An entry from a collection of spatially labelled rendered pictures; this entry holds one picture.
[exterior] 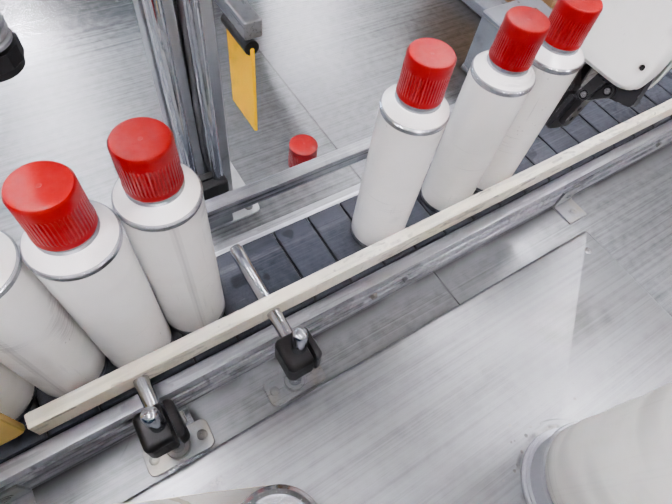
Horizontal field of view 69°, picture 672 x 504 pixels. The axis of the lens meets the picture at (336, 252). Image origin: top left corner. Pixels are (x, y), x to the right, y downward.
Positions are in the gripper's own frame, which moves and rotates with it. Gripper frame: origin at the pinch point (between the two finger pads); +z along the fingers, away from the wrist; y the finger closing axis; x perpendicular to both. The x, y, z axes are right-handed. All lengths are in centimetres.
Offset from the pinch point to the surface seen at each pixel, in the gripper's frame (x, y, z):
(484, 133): -16.7, 2.2, 0.5
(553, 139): 5.4, -0.3, 4.9
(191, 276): -40.5, 2.2, 11.3
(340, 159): -25.2, -3.2, 7.3
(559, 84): -11.4, 2.6, -4.6
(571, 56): -11.6, 1.9, -6.8
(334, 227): -22.9, -1.8, 15.2
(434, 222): -17.5, 4.0, 9.5
